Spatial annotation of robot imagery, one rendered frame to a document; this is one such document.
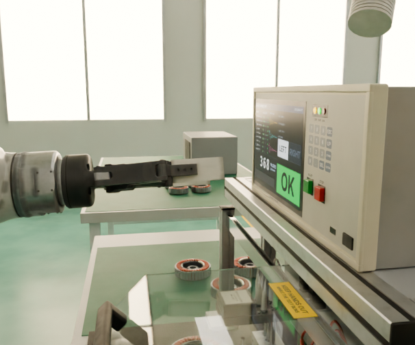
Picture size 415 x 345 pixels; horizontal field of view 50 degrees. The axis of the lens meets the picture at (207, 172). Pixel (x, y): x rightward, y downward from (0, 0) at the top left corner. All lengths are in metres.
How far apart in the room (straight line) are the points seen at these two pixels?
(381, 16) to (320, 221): 1.33
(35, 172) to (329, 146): 0.38
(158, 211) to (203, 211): 0.22
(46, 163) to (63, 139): 4.71
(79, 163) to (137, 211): 1.57
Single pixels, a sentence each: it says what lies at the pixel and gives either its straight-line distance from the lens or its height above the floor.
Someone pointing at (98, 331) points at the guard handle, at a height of 1.06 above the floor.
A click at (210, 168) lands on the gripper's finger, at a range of 0.58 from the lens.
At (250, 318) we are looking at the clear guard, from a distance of 0.52.
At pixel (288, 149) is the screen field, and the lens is 0.71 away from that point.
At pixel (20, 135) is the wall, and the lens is 5.41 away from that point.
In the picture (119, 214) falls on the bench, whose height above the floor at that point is 0.73.
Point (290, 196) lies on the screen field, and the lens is 0.71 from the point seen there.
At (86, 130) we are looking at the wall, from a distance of 5.30.
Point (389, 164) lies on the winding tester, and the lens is 0.52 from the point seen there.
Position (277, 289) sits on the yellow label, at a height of 1.07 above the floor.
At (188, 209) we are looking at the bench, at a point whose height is 0.74.
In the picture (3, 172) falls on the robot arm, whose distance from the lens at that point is 0.63.
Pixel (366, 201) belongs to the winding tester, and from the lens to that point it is 0.51.
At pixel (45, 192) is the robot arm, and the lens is 0.62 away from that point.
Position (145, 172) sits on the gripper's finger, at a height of 1.21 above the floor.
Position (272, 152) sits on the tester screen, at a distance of 0.79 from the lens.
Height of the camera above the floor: 1.31
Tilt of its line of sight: 10 degrees down
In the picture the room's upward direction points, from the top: straight up
